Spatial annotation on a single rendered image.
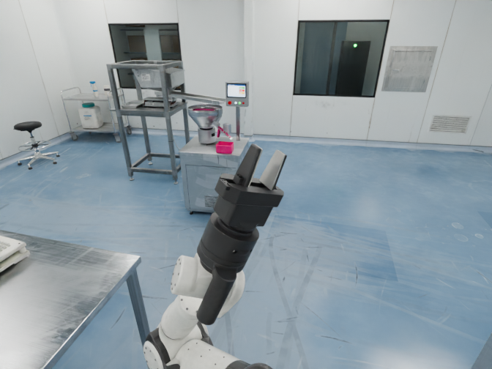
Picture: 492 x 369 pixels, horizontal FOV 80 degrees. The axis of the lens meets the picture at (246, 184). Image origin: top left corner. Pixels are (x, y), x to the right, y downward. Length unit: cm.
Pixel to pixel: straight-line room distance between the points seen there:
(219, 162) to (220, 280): 250
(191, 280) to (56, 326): 84
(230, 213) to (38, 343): 96
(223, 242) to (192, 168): 261
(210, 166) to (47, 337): 212
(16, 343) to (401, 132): 566
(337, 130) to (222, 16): 277
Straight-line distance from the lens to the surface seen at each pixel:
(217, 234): 46
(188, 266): 52
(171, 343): 74
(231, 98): 312
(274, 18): 546
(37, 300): 144
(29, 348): 129
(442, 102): 600
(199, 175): 305
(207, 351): 69
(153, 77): 385
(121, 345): 232
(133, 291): 155
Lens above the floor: 179
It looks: 27 degrees down
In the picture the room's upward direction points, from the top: straight up
